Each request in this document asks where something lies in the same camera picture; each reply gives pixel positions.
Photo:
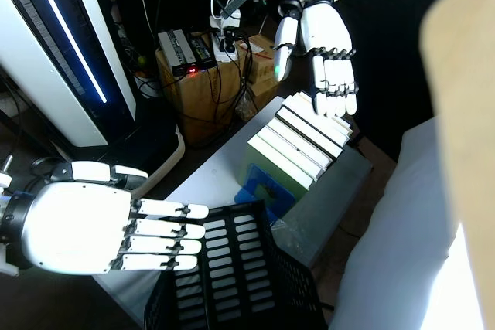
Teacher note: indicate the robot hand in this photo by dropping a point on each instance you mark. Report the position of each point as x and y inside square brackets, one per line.
[325, 32]
[77, 225]

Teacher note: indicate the cardboard box with red label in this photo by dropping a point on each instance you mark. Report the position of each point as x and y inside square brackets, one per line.
[263, 59]

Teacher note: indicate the black Century book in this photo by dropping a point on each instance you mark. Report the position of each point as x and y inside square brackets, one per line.
[302, 103]

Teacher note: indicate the cream paperback book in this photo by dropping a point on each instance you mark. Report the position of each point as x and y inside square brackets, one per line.
[326, 126]

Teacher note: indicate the white K book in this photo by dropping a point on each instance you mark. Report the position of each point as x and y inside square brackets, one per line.
[309, 129]

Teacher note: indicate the white power strip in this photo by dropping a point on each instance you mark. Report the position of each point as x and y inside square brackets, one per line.
[228, 50]

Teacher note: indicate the white rounded tower base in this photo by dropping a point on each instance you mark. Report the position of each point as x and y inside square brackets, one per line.
[170, 160]

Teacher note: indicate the pale green book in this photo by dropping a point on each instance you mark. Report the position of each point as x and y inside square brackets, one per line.
[278, 165]

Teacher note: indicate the beige blurred board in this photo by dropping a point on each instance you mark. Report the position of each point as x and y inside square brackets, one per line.
[464, 75]

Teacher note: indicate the large brown cardboard box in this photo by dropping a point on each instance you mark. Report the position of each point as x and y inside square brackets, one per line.
[193, 106]

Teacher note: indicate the silver power supply unit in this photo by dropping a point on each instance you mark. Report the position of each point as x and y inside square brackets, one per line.
[174, 42]

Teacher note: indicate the white tower with light strip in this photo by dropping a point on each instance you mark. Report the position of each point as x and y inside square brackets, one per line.
[58, 75]

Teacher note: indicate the black mesh file rack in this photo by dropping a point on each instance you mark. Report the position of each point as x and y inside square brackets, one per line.
[230, 268]

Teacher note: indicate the blue metal bookend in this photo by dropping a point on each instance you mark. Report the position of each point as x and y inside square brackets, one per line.
[251, 194]

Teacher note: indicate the white backdrop sheet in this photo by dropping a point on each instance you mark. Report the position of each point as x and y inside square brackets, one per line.
[386, 229]

